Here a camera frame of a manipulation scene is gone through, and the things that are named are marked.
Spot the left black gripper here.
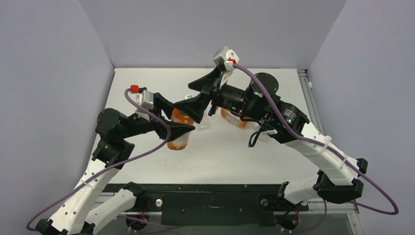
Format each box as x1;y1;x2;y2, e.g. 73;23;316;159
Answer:
119;94;195;140

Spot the slim orange drink bottle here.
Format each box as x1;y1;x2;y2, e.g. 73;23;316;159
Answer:
166;108;195;151

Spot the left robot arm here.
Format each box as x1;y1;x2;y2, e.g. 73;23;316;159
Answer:
34;88;194;235

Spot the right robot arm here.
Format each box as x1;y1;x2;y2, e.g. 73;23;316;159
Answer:
175;67;368;209

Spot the clear water bottle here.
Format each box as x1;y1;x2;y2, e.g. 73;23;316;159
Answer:
184;94;211;131

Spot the wide orange drink bottle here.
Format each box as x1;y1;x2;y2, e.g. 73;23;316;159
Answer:
221;109;254;129

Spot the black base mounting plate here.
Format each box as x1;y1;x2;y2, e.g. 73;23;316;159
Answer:
113;183;309;228

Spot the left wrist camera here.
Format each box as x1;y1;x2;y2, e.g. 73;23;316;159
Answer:
130;85;154;111

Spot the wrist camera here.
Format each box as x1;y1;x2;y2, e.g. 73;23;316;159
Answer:
130;85;154;111
213;47;240;89

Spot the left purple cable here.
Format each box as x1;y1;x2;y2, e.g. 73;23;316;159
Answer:
25;88;178;235

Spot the purple cable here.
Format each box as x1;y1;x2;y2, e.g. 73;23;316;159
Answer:
231;63;399;234
25;88;178;235

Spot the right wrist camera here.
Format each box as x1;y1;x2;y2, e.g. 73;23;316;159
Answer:
213;47;240;89

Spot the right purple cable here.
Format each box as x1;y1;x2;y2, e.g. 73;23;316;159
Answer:
231;63;399;234

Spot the aluminium frame rail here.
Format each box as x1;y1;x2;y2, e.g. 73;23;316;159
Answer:
297;70;325;139

